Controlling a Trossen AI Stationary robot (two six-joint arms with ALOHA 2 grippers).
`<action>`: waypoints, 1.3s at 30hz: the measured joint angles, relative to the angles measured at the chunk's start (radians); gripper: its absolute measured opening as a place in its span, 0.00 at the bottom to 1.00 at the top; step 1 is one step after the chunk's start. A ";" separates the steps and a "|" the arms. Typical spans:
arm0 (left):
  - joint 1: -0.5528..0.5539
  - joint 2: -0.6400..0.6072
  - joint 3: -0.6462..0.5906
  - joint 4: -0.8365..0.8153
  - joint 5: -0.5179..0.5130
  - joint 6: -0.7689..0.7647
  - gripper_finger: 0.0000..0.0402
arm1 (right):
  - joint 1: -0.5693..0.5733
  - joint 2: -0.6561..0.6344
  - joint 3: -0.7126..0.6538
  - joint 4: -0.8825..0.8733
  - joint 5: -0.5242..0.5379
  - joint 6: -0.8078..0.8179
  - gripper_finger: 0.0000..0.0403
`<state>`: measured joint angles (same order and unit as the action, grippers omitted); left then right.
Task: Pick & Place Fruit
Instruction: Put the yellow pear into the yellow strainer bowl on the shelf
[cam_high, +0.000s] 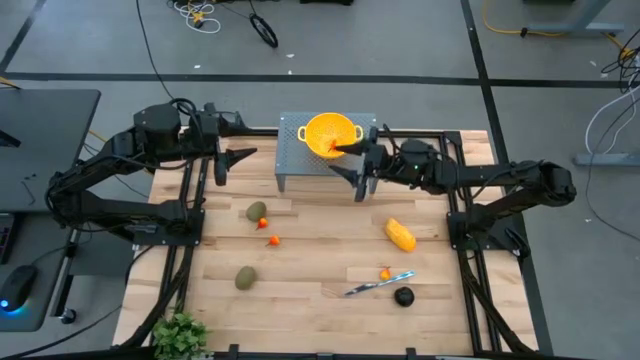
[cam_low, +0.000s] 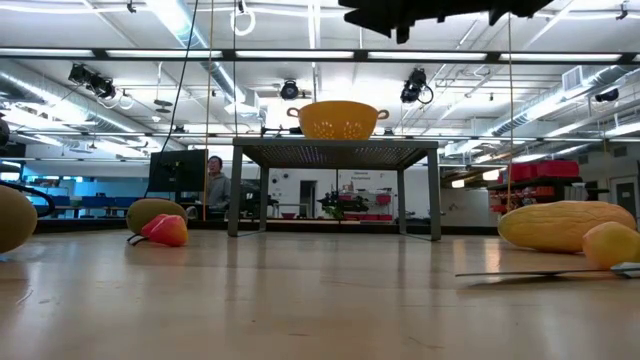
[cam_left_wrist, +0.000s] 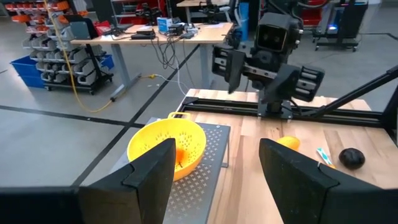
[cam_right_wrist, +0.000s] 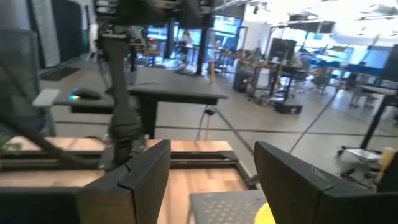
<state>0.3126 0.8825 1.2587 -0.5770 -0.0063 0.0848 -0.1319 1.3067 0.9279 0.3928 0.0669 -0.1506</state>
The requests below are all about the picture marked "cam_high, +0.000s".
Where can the black round fruit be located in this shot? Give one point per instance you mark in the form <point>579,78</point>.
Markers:
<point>404,297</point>

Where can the black computer mouse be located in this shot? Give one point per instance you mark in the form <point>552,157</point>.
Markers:
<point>17,287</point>

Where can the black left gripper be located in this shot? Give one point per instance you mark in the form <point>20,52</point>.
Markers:
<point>221,175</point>

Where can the yellow corn cob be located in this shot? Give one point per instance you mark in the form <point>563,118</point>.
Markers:
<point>400,235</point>

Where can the yellow plastic colander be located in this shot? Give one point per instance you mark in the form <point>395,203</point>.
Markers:
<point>320,131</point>

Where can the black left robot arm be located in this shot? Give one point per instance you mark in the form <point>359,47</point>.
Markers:
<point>125,210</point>

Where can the dark grey desk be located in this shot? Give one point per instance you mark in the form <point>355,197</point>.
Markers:
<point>50,140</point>

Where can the brown-green kiwi fruit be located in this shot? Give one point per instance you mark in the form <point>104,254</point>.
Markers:
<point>245,278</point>

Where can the black aluminium table frame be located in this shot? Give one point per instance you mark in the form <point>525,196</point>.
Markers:
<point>260,133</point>

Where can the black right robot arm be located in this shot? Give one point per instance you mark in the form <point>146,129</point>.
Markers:
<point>500,180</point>

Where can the green plant in white pot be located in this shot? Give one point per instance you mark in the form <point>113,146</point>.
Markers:
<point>180,337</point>

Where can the green mango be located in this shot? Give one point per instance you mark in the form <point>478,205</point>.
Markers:
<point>256,211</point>

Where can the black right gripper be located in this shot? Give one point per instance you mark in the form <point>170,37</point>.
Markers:
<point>374,137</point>

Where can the grey perforated metal stand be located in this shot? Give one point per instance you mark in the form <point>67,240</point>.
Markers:
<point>295,160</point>

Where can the black caster wheel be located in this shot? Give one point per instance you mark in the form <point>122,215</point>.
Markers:
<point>68,316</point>

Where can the black desk monitor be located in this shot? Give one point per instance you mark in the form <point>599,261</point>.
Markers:
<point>7,139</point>

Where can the black keyboard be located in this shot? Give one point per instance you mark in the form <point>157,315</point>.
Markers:
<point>6,240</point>

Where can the small red-orange fruit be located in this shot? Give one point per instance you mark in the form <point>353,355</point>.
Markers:
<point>274,240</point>
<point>262,223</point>

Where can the grey metal table foot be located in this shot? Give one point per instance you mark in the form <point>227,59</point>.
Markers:
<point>590,12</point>
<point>605,159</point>

